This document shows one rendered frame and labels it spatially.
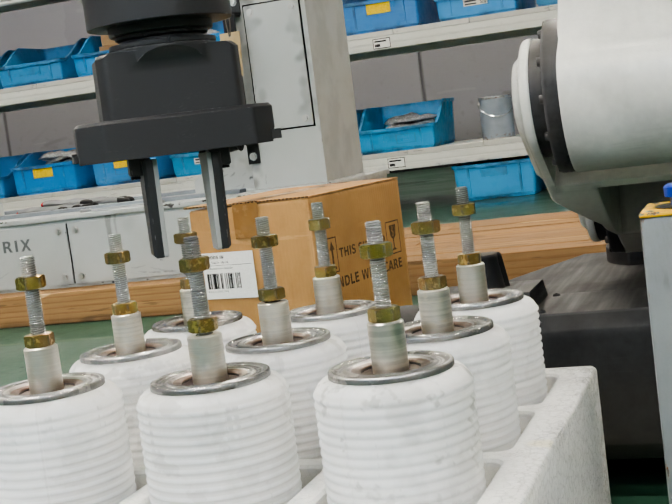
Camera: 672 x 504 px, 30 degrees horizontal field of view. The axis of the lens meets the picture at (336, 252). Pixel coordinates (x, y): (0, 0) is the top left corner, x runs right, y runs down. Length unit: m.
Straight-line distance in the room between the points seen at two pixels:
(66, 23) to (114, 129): 9.83
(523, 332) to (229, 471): 0.29
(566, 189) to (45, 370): 0.59
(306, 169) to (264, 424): 2.28
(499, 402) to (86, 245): 2.44
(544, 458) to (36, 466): 0.31
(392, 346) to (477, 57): 8.61
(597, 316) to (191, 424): 0.58
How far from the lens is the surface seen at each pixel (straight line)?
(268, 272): 0.89
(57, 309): 3.19
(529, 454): 0.80
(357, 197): 2.03
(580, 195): 1.25
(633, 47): 1.12
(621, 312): 1.24
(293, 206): 1.92
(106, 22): 0.75
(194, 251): 0.78
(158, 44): 0.75
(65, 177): 6.30
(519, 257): 2.76
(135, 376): 0.90
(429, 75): 9.40
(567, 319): 1.24
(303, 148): 3.02
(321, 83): 3.04
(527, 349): 0.95
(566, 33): 1.14
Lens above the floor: 0.40
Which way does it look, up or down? 6 degrees down
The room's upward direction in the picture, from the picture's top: 7 degrees counter-clockwise
